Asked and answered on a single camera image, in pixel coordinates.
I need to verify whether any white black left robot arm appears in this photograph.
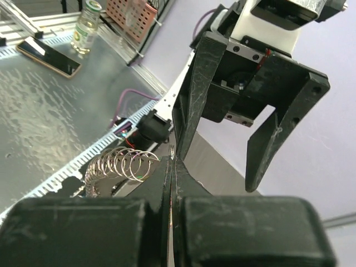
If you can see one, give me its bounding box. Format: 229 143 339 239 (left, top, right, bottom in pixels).
137 1 332 192

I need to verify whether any clear plastic bottle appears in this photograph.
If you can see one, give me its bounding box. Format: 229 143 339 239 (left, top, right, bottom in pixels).
71 0 102 55

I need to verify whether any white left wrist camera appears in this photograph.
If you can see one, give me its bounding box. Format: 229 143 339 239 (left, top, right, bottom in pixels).
230 0 326 58

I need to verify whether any black smartphone gold edge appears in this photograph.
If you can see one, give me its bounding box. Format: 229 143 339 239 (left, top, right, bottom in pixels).
16 36 81 78

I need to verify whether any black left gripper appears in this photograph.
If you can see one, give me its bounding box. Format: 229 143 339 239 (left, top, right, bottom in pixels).
172 35 330 192

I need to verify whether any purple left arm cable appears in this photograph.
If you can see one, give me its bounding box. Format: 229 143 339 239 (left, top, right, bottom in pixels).
110 8 217 130

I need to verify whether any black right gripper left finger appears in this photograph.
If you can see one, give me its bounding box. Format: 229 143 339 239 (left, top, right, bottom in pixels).
1 156 172 266

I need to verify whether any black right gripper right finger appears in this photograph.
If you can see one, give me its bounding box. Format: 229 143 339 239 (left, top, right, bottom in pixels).
171 159 337 266

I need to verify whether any yellow handled metal keyring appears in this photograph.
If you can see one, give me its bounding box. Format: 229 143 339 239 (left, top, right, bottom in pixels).
71 144 177 199

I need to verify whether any pink perforated basket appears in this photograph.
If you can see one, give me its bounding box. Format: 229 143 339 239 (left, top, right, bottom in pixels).
106 0 158 44

